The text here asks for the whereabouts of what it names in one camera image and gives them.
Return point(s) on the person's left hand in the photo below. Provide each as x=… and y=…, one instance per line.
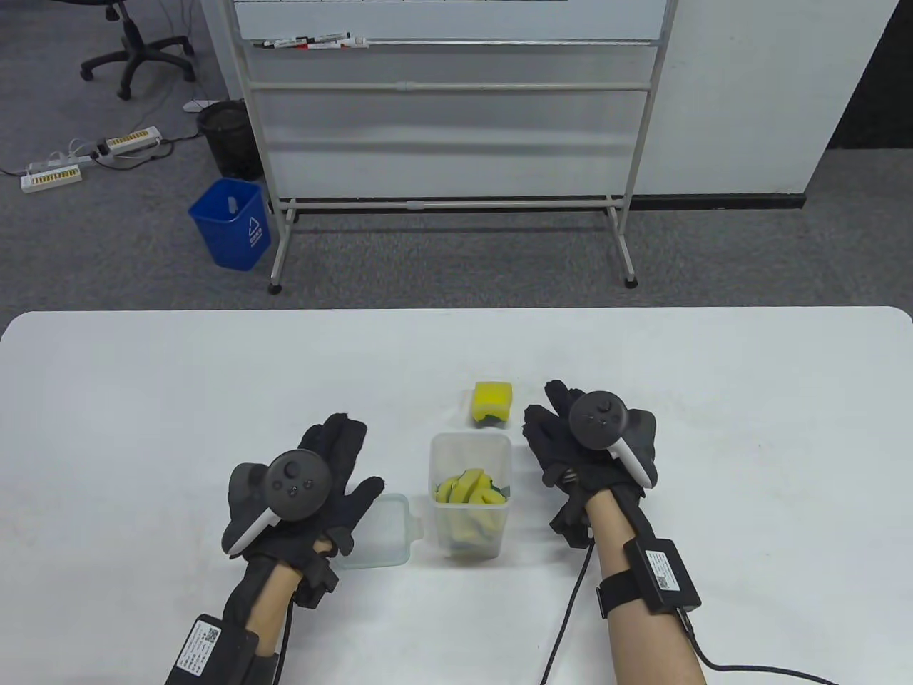
x=342, y=449

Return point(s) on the person's right hand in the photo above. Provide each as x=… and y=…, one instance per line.
x=556, y=449

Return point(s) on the clear plastic airtight container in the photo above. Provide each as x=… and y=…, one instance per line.
x=471, y=449

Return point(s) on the clear plastic container lid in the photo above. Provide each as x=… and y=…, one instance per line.
x=385, y=535

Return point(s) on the person's left forearm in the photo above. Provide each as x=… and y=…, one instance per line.
x=274, y=606

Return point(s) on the person's right forearm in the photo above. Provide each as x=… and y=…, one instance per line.
x=653, y=642

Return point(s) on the black white VR controller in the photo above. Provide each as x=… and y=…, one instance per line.
x=296, y=485
x=599, y=417

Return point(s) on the black wrist sensor box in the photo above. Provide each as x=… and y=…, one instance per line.
x=663, y=578
x=207, y=653

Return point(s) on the blue trash bin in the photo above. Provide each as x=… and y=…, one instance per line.
x=228, y=235

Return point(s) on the black mesh wastebasket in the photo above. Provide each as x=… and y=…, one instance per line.
x=228, y=143

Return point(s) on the white power strip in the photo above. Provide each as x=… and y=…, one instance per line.
x=135, y=139
x=51, y=178

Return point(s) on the white black-capped marker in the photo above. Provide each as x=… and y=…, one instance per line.
x=285, y=43
x=329, y=36

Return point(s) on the white rolling whiteboard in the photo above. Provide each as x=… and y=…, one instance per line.
x=428, y=18

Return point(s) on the black office chair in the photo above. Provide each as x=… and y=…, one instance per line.
x=135, y=53

